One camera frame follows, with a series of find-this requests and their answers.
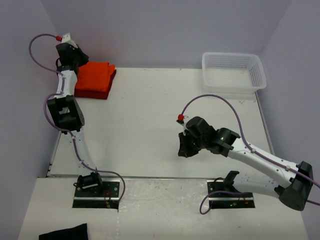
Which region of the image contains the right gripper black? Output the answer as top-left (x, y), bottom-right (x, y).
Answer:
top-left (178, 130), bottom-right (207, 158)

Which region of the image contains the orange t shirt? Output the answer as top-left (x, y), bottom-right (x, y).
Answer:
top-left (75, 61), bottom-right (116, 93)

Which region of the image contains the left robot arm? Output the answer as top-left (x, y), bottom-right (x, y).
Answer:
top-left (46, 42), bottom-right (104, 197)

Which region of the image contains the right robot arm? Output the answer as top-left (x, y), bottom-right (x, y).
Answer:
top-left (177, 114), bottom-right (314, 211)

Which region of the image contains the folded dark red shirt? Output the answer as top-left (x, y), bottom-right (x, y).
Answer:
top-left (74, 69), bottom-right (117, 100)

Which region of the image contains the white plastic basket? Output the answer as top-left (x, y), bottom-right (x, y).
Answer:
top-left (201, 52), bottom-right (267, 95)

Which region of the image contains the black cloth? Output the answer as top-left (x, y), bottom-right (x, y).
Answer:
top-left (38, 223), bottom-right (89, 240)

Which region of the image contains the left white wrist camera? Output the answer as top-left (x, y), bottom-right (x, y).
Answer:
top-left (61, 33), bottom-right (78, 48)

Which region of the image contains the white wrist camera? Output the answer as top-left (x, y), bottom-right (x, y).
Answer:
top-left (61, 33), bottom-right (78, 48)
top-left (176, 114), bottom-right (190, 136)

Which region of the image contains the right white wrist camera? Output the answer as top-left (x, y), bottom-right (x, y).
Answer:
top-left (176, 114), bottom-right (190, 136)

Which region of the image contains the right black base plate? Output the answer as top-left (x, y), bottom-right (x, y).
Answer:
top-left (207, 177), bottom-right (253, 199)

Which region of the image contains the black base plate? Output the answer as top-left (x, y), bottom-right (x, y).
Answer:
top-left (74, 180), bottom-right (121, 201)
top-left (207, 177), bottom-right (253, 199)

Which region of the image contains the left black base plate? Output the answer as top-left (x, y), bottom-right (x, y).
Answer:
top-left (74, 180), bottom-right (121, 201)

